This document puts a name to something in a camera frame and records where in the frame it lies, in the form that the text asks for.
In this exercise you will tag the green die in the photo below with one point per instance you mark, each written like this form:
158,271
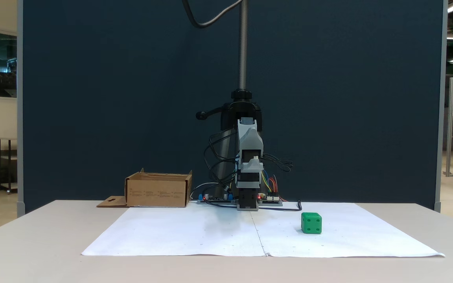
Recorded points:
311,224

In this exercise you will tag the grey black Koch robot arm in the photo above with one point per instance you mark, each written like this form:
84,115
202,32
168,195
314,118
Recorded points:
248,141

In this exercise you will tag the blue power converter board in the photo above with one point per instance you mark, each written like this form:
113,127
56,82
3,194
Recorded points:
214,200

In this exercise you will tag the brown cardboard box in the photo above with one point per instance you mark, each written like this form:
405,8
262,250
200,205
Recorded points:
155,192

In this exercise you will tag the white paper sheet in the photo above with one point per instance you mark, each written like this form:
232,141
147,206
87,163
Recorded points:
179,232
328,236

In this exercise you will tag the dark blue partition panel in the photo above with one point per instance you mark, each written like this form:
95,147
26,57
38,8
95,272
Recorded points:
92,98

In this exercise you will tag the dark shelf cart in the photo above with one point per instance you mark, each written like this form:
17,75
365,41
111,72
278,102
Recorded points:
8,157

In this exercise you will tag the metal camera pole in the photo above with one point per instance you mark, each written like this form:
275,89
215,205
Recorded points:
243,47

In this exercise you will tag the framed wall window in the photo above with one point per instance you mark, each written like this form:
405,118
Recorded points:
5,65

